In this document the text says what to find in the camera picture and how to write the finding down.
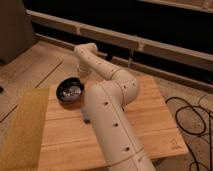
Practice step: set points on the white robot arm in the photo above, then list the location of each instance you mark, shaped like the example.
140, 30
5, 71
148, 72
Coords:
104, 104

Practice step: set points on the white window frame rail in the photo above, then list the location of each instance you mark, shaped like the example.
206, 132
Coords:
165, 51

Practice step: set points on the dark ceramic bowl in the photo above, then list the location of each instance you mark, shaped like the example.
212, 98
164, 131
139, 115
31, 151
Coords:
69, 90

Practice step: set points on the yellow green cloth mat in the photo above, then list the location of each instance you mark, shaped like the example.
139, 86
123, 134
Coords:
21, 150

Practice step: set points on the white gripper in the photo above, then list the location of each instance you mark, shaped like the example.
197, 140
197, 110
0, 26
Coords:
83, 74

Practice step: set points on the blue rectangular block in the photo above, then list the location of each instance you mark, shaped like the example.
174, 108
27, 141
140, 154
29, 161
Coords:
85, 115

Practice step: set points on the wooden board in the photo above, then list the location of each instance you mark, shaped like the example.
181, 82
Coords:
69, 144

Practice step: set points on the grey cabinet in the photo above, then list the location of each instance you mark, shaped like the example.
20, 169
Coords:
16, 31

